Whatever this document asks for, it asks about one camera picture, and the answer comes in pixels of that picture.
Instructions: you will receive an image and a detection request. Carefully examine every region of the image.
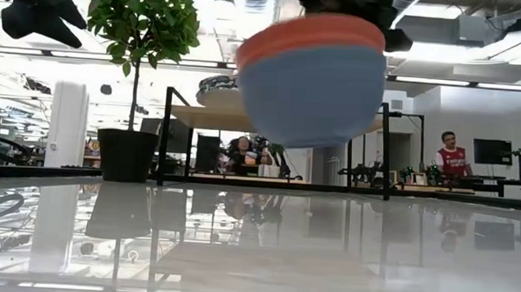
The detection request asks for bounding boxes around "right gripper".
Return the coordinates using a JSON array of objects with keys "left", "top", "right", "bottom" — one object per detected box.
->
[{"left": 293, "top": 0, "right": 416, "bottom": 55}]

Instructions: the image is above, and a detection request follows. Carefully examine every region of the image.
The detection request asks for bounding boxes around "orange plastic bowl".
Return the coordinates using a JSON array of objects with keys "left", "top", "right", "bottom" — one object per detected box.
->
[{"left": 234, "top": 9, "right": 389, "bottom": 78}]

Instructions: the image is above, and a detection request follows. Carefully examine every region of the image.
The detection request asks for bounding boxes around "blue plastic bowl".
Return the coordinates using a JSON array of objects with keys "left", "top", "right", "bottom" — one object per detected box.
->
[{"left": 233, "top": 40, "right": 389, "bottom": 154}]

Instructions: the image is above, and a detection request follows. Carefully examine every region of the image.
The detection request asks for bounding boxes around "green leafy plant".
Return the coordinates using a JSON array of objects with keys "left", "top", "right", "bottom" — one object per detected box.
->
[{"left": 76, "top": 0, "right": 203, "bottom": 135}]

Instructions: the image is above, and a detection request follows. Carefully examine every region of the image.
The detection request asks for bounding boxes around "white pillar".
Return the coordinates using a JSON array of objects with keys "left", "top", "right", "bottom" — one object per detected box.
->
[{"left": 43, "top": 79, "right": 91, "bottom": 171}]

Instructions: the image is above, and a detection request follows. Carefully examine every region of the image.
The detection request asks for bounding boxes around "ceiling light strip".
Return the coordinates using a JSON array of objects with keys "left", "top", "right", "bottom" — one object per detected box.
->
[{"left": 388, "top": 74, "right": 473, "bottom": 88}]

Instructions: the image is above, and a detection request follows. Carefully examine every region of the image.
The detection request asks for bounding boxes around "black curved bar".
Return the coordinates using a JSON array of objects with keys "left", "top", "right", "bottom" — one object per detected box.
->
[{"left": 0, "top": 132, "right": 35, "bottom": 167}]

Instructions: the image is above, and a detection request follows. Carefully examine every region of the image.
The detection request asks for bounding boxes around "black plant pot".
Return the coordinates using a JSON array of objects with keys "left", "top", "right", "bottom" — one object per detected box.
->
[{"left": 94, "top": 127, "right": 162, "bottom": 185}]

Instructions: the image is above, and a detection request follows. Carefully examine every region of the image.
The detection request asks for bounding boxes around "small background potted plant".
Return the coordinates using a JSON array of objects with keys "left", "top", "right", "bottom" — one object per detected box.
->
[{"left": 267, "top": 141, "right": 293, "bottom": 180}]

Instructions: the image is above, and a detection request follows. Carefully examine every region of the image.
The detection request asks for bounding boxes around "black monitor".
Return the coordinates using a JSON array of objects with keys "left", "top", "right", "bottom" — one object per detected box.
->
[
  {"left": 138, "top": 116, "right": 192, "bottom": 156},
  {"left": 471, "top": 138, "right": 515, "bottom": 167}
]

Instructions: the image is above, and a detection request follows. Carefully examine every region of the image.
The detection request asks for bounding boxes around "person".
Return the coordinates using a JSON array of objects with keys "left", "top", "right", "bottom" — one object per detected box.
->
[
  {"left": 434, "top": 130, "right": 477, "bottom": 179},
  {"left": 223, "top": 134, "right": 275, "bottom": 178}
]

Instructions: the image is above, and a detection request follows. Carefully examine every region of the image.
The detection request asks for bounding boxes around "black background desk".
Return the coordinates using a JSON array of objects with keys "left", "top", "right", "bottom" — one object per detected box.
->
[{"left": 459, "top": 173, "right": 521, "bottom": 199}]

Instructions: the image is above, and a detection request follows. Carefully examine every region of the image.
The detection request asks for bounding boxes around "black metal table frame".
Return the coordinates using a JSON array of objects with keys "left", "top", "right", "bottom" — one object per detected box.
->
[{"left": 0, "top": 164, "right": 521, "bottom": 212}]

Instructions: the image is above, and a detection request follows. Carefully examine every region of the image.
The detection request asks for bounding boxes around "wooden shelf black metal frame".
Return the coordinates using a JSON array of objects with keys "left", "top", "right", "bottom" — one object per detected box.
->
[{"left": 156, "top": 85, "right": 428, "bottom": 203}]

